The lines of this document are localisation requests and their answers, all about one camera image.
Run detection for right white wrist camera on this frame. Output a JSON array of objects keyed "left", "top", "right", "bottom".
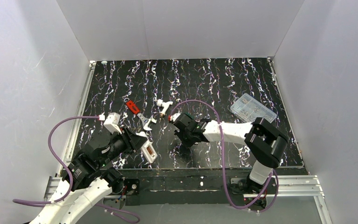
[{"left": 168, "top": 113, "right": 181, "bottom": 124}]

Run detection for white plastic faucet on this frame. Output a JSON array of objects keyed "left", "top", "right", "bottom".
[{"left": 156, "top": 99, "right": 173, "bottom": 119}]

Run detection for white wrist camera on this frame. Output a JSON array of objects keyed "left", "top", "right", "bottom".
[
  {"left": 98, "top": 112, "right": 122, "bottom": 134},
  {"left": 168, "top": 113, "right": 181, "bottom": 124}
]

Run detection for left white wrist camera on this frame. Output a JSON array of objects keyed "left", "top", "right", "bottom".
[{"left": 98, "top": 112, "right": 122, "bottom": 134}]

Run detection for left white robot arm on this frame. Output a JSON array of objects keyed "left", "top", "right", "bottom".
[{"left": 31, "top": 128, "right": 149, "bottom": 224}]

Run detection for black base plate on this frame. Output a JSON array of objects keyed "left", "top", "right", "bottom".
[{"left": 83, "top": 168, "right": 278, "bottom": 207}]

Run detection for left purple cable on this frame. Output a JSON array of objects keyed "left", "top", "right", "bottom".
[{"left": 12, "top": 115, "right": 141, "bottom": 224}]

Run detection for aluminium frame rail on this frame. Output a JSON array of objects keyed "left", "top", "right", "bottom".
[{"left": 44, "top": 175, "right": 325, "bottom": 198}]

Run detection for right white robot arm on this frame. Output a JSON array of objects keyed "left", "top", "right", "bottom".
[{"left": 168, "top": 113, "right": 289, "bottom": 185}]

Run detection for red handled adjustable wrench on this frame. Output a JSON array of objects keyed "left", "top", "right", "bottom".
[{"left": 124, "top": 98, "right": 157, "bottom": 132}]

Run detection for white remote control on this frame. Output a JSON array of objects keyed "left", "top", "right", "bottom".
[{"left": 137, "top": 132, "right": 157, "bottom": 164}]

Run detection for clear plastic screw box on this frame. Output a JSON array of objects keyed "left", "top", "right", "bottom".
[{"left": 230, "top": 93, "right": 277, "bottom": 123}]

